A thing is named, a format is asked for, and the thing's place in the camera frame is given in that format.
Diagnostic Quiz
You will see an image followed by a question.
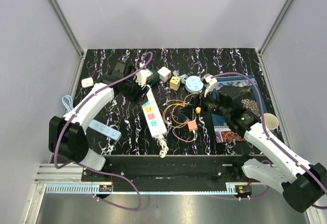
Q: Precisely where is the aluminium frame post right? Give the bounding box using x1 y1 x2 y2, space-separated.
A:
258 0 295 56

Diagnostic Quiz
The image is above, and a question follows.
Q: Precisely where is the light blue power strip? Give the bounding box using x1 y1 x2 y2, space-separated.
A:
88 119 122 141

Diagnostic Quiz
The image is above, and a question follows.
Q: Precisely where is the white cube socket adapter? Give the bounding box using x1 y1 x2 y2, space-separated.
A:
158 66 171 82

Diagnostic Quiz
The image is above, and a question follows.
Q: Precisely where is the pink USB charger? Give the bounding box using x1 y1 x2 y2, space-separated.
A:
187 120 198 132

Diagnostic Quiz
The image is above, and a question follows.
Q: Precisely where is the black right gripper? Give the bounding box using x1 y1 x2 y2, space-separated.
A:
178 86 230 121

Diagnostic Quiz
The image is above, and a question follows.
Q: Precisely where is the blue patterned placemat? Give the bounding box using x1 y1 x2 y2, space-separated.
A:
211 75 259 143

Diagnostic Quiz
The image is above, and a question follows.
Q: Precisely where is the white paper cup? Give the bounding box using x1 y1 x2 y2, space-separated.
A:
264 113 279 130

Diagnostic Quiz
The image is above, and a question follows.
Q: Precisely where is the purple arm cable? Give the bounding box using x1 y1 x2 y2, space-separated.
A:
51 51 154 211
211 71 327 209

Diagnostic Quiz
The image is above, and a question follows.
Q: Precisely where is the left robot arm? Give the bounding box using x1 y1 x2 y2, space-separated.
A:
49 71 154 181

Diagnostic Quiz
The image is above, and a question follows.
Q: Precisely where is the white wall charger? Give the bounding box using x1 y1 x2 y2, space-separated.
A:
81 77 94 88

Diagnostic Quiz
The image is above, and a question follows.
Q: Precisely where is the dark floral square plate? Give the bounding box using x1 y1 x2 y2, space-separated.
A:
230 86 261 117

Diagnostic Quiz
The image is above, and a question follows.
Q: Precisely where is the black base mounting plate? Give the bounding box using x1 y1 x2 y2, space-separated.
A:
81 155 264 184

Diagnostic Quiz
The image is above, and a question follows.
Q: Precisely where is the light blue coiled cord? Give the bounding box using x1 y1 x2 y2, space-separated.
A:
173 70 190 84

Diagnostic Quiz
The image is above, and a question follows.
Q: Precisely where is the green cube socket adapter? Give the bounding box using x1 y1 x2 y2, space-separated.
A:
149 70 160 85

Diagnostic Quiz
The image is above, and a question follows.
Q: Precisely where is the beige travel adapter cube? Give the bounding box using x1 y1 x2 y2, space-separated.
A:
170 76 181 91

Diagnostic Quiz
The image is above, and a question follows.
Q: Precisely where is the yellow charging cable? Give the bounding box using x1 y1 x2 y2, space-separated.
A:
162 92 202 129

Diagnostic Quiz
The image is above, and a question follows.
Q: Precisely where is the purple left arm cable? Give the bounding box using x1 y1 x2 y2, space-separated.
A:
51 51 154 211

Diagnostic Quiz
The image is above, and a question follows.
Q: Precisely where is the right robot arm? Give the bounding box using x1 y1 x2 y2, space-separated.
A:
191 86 326 213

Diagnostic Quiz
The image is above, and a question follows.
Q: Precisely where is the aluminium frame post left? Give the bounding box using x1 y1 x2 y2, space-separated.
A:
48 0 84 57

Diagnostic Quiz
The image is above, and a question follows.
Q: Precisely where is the white power strip cord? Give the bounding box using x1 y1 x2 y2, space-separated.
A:
158 134 169 158

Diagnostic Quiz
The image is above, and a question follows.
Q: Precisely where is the white multicolour power strip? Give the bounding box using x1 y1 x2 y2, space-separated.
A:
142 86 167 138

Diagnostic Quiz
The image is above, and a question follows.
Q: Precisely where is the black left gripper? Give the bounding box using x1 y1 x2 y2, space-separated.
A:
123 74 149 106

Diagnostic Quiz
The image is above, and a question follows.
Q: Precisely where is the light blue cable loop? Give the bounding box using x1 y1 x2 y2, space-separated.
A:
61 94 76 115

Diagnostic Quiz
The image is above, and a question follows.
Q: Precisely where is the yellow USB charger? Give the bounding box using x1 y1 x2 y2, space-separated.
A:
195 107 201 114

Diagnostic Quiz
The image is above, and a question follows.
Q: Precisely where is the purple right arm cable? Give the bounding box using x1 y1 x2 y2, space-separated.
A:
211 71 327 209

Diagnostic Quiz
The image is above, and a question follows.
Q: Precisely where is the aluminium frame post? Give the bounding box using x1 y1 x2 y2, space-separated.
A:
48 0 84 57
258 0 295 56

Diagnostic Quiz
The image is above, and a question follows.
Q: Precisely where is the round light blue socket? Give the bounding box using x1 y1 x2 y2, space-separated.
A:
185 76 204 93

